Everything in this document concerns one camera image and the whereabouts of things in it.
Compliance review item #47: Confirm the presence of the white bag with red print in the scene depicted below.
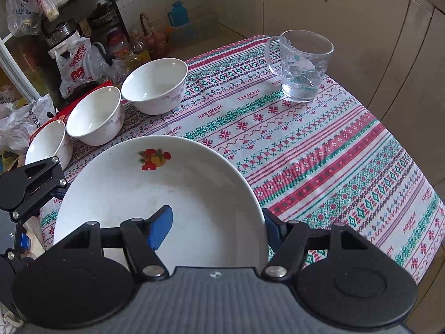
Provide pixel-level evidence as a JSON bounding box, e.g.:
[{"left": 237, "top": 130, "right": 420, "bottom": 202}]
[{"left": 56, "top": 38, "right": 105, "bottom": 100}]

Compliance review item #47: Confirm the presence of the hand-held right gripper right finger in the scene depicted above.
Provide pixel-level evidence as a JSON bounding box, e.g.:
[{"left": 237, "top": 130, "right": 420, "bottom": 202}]
[{"left": 261, "top": 208, "right": 386, "bottom": 281}]

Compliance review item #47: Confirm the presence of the crumpled clear plastic bag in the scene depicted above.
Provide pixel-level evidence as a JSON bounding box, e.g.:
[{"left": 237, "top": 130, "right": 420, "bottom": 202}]
[{"left": 0, "top": 94, "right": 56, "bottom": 155}]

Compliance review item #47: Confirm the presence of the black shelf rack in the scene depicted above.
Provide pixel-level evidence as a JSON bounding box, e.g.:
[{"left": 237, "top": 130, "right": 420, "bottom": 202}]
[{"left": 7, "top": 0, "right": 131, "bottom": 101}]

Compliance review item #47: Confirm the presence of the clear glass mug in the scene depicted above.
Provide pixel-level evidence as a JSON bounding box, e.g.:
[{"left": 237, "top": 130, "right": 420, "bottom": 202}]
[{"left": 265, "top": 30, "right": 334, "bottom": 104}]

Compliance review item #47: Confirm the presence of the white ceramic bowl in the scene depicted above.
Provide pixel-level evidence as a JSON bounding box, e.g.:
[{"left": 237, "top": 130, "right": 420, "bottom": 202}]
[
  {"left": 25, "top": 120, "right": 74, "bottom": 176},
  {"left": 66, "top": 86, "right": 125, "bottom": 146},
  {"left": 121, "top": 58, "right": 189, "bottom": 115}
]

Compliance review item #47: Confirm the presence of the white fruit print plate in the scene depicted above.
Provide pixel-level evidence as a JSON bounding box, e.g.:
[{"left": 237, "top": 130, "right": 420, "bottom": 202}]
[{"left": 53, "top": 136, "right": 269, "bottom": 272}]

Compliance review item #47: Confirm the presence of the patterned red green tablecloth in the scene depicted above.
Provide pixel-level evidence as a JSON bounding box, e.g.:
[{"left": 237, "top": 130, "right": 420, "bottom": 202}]
[{"left": 38, "top": 35, "right": 444, "bottom": 286}]

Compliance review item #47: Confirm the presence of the blue plastic bottle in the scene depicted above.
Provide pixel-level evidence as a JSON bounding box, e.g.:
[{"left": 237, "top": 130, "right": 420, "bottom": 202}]
[{"left": 168, "top": 1, "right": 191, "bottom": 28}]

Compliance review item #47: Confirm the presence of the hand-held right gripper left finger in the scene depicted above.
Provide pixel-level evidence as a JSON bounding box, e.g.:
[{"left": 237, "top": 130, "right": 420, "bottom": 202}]
[{"left": 52, "top": 205, "right": 173, "bottom": 281}]

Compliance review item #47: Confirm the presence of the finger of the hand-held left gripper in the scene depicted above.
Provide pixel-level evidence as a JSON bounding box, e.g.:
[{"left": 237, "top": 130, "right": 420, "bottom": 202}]
[{"left": 10, "top": 156, "right": 69, "bottom": 221}]

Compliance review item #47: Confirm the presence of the red cardboard box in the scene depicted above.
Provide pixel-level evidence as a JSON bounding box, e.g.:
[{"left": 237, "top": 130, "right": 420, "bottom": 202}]
[{"left": 29, "top": 83, "right": 110, "bottom": 139}]

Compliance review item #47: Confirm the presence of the black lidded pot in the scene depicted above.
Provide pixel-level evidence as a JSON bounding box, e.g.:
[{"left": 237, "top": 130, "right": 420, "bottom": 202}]
[{"left": 87, "top": 3, "right": 117, "bottom": 30}]

